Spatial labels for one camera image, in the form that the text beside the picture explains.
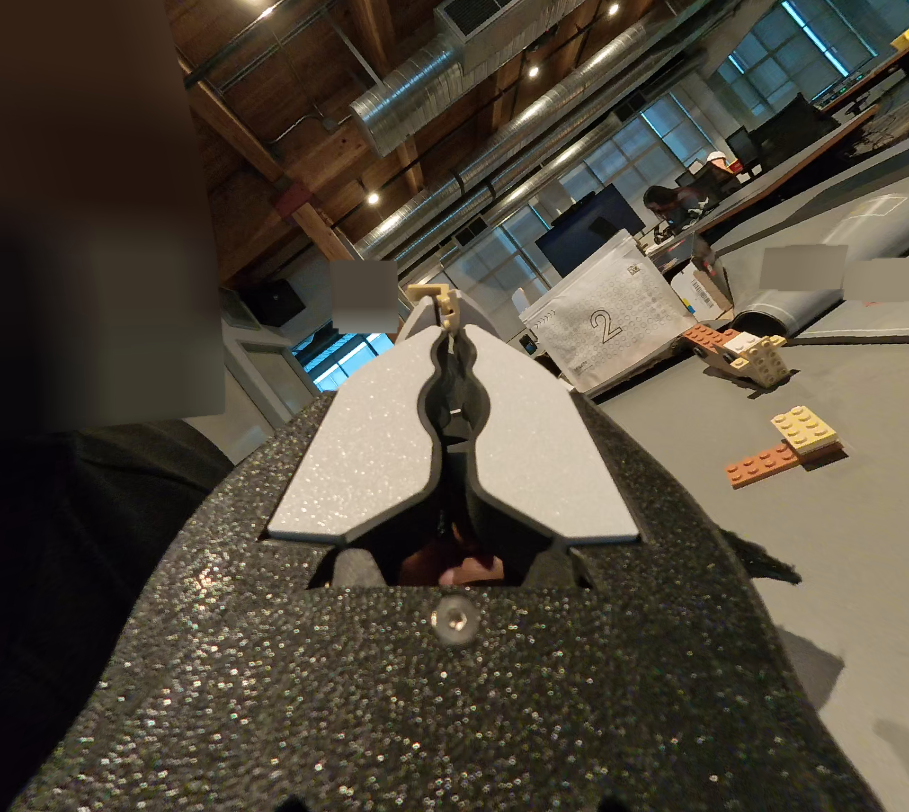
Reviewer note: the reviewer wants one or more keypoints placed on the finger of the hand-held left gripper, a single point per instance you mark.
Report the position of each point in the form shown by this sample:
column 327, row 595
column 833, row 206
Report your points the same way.
column 416, row 322

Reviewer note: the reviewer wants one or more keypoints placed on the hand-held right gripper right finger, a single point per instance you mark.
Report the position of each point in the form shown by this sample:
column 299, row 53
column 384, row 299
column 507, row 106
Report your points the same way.
column 547, row 464

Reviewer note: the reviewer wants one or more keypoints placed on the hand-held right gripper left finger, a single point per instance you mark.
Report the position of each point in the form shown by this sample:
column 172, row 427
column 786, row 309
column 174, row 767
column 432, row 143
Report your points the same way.
column 362, row 464

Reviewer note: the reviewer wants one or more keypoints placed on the small yellow brick assembly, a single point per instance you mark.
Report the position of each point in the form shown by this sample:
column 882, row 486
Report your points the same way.
column 433, row 301

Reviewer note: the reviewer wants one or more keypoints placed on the grey desk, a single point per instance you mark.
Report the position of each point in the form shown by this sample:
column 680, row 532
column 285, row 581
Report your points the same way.
column 796, row 585

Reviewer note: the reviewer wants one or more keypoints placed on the person's left hand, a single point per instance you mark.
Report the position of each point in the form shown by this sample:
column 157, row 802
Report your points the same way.
column 455, row 566

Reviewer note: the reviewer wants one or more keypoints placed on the white bag numbered 2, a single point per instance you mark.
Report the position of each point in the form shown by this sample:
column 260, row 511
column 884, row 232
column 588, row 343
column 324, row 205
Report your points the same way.
column 611, row 322

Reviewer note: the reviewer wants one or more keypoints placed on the black computer monitor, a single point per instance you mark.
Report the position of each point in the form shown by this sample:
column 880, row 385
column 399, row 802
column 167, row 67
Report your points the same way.
column 590, row 230

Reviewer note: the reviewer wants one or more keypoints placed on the tan studded toy brick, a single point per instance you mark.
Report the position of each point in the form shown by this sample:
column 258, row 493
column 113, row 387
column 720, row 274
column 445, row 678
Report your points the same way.
column 760, row 361

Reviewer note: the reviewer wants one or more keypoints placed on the dark printed carton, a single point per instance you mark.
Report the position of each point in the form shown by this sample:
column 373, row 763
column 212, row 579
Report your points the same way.
column 703, row 280

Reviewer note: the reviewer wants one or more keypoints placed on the yellow toy brick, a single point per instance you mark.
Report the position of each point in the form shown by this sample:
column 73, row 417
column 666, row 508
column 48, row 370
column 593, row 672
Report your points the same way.
column 806, row 432

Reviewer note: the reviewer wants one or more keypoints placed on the grey instruction booklet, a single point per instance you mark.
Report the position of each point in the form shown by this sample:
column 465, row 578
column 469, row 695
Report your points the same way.
column 796, row 315

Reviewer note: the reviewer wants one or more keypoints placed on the black wall speaker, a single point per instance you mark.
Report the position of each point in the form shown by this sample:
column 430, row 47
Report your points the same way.
column 273, row 301

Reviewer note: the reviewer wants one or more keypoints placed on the long thin metal duct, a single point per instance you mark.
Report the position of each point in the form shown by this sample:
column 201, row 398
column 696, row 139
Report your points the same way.
column 568, row 130

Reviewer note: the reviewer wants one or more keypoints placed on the wide metal air duct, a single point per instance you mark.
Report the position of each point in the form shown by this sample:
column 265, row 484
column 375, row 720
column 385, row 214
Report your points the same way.
column 469, row 45

